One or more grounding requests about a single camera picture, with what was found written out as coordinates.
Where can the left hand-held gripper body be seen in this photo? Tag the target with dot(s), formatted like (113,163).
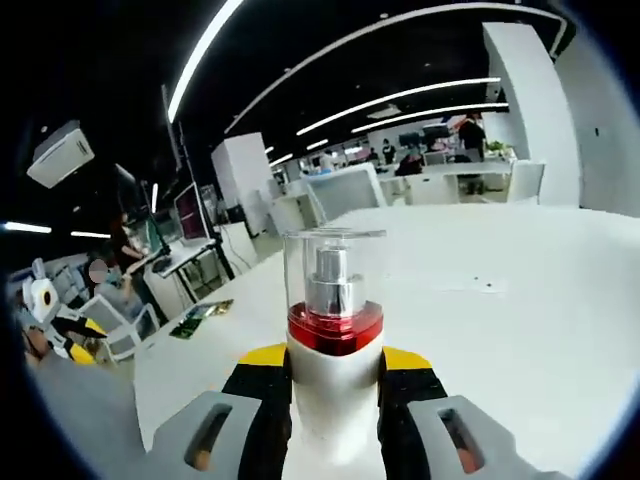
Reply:
(42,305)

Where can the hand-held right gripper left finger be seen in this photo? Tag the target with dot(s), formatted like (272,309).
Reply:
(260,410)

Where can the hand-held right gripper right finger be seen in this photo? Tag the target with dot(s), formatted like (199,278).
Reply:
(405,410)

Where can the red-collared white skincare bottle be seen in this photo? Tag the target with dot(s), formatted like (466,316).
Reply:
(330,400)

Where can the green skincare sample packet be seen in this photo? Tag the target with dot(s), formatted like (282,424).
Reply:
(192,322)

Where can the person's left hand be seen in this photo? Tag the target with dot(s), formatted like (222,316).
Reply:
(35,345)

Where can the white armrest office chair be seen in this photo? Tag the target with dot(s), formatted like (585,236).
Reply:
(120,340)

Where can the white standing desk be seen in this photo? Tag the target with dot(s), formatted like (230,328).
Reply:
(192,252)

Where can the white ceiling air conditioner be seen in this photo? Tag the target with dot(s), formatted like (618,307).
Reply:
(60,155)

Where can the desk computer screen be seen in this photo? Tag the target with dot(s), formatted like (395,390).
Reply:
(190,212)

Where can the white partition cabinet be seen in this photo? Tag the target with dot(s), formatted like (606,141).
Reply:
(345,192)

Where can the long white office desk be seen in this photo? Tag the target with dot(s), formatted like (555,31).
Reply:
(450,172)

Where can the small green plant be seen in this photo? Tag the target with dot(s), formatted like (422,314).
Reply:
(500,147)

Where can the long curved ceiling light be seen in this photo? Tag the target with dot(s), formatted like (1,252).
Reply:
(195,70)

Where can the straight ceiling light strip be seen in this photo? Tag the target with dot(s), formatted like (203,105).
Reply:
(400,95)
(425,114)

